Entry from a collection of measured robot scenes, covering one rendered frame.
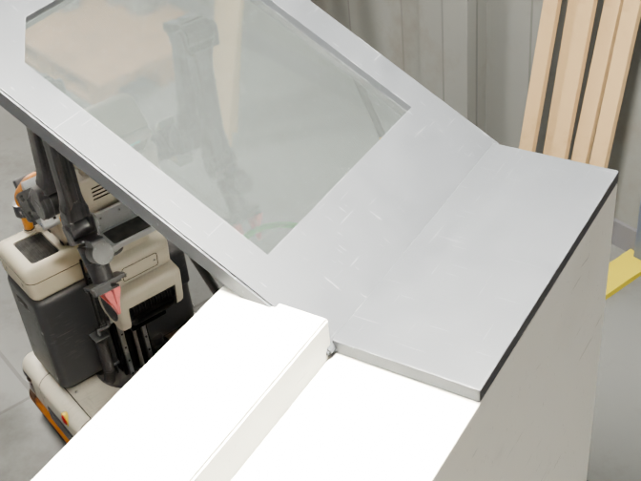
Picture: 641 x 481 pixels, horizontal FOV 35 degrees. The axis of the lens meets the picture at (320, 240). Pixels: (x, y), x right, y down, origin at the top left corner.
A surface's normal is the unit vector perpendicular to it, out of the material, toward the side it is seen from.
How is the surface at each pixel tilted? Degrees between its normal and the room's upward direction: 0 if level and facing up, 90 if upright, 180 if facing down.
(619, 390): 0
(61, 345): 90
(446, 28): 90
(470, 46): 90
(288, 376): 90
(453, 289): 0
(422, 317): 0
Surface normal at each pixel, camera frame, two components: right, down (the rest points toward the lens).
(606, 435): -0.09, -0.80
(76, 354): 0.62, 0.43
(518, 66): -0.78, 0.43
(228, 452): 0.85, 0.25
